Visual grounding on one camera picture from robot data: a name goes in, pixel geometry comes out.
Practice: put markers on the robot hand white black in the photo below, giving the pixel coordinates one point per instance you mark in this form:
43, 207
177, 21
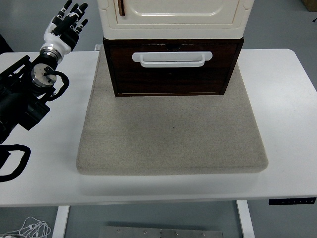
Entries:
56, 41

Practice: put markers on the dark wood drawer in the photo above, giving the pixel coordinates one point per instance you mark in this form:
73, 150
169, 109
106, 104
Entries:
173, 79

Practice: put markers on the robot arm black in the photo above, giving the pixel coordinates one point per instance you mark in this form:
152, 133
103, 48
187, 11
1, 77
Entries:
17, 99

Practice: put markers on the dark wood drawer casing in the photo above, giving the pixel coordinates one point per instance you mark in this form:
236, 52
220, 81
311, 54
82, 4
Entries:
107, 64

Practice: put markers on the cream plastic cabinet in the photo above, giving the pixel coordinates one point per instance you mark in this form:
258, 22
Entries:
173, 29

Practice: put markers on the beige fabric mat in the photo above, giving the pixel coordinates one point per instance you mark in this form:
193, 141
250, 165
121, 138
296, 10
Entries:
171, 134

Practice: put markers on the white table leg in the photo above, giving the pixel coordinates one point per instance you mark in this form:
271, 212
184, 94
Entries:
60, 221
245, 219

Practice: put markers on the cardboard box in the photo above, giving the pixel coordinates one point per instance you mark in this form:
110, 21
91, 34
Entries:
310, 4

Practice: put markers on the black table control panel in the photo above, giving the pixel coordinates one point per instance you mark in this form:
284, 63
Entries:
292, 201

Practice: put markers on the small grey bracket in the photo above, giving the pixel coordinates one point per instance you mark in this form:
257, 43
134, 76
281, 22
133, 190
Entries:
96, 47

